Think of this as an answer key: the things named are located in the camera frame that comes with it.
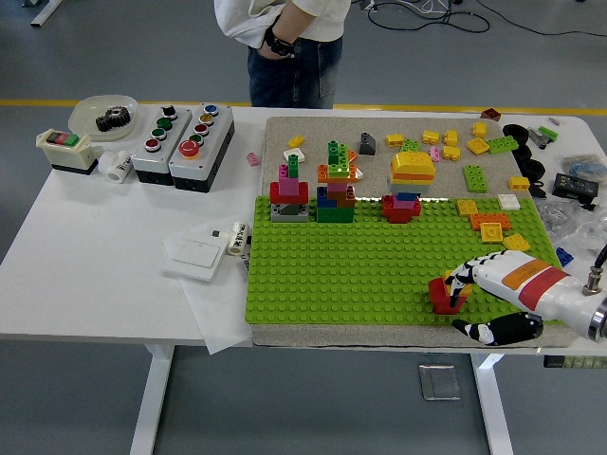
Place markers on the small yellow two-stud brick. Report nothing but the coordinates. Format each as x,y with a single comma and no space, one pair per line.
451,137
519,183
451,152
394,140
296,141
431,137
479,129

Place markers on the small pink brick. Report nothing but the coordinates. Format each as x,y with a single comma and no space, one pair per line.
253,159
434,153

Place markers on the person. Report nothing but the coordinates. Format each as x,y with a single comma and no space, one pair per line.
303,71

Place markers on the cream switch box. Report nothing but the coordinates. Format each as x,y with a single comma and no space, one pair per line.
67,154

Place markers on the brick tower with yellow dome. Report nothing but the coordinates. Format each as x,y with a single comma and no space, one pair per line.
411,169

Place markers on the brick tower with green base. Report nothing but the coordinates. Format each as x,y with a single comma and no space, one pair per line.
335,211

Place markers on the black metal gear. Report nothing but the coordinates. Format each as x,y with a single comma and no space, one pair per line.
114,120

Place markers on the green long brick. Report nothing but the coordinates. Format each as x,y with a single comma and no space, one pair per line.
502,144

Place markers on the white table leg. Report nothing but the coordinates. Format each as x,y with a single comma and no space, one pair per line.
152,403
493,407

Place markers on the small bright green brick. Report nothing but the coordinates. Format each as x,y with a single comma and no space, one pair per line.
548,132

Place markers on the yellow square four-stud brick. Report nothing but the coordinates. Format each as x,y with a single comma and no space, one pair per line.
466,207
517,242
467,290

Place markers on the white wall switch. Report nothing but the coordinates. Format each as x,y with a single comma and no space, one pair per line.
192,259

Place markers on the white square four-stud brick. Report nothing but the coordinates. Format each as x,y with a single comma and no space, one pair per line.
509,201

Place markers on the grey plastic part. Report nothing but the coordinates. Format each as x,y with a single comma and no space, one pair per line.
536,136

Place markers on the black wristwatch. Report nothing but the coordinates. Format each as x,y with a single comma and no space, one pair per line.
280,45

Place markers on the white furniture foot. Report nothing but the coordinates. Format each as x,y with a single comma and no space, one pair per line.
45,14

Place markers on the white paper sheet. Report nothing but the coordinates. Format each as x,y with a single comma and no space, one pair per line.
218,313

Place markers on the person's left forearm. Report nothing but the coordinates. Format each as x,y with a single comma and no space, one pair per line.
296,19

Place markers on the brick tower with grey base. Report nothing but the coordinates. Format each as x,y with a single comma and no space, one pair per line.
288,190

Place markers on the white flat square brick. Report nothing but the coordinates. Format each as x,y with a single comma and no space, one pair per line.
293,156

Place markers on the white plastic bowl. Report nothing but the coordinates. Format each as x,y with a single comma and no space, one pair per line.
84,116

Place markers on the yellow square brick with hole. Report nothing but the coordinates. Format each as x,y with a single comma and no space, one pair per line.
491,232
477,146

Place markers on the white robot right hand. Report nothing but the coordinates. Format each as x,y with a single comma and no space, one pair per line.
517,279

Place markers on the black rubber tyre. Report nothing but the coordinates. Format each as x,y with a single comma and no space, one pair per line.
534,169
524,152
514,132

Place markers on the black display module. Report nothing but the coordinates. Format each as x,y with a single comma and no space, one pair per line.
575,186

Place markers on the large red brick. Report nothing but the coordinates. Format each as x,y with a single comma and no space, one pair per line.
440,301

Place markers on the small brown brick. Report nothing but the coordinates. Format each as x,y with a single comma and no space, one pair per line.
491,114

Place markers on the grey emergency stop control box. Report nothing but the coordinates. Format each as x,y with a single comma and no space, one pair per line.
195,166

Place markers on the white pipe fitting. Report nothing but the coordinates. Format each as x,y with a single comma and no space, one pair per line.
237,239
115,167

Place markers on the grey-brown mat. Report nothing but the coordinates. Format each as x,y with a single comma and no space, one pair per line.
322,128

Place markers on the orange long brick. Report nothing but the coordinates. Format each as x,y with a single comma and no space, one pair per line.
488,218

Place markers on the black table control panel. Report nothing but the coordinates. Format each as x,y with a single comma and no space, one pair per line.
574,361

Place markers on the small blue brick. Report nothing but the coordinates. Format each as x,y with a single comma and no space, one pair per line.
564,256

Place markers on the clear plastic bag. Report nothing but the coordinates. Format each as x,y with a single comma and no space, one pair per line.
569,223

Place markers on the dark grey slope brick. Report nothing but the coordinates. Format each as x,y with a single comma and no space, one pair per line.
366,144

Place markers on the green studded baseplate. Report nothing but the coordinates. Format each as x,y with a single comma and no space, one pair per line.
341,270

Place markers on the metal floor socket plate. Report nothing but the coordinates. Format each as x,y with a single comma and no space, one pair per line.
439,382

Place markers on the grey four-button control box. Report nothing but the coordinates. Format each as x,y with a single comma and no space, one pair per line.
154,164

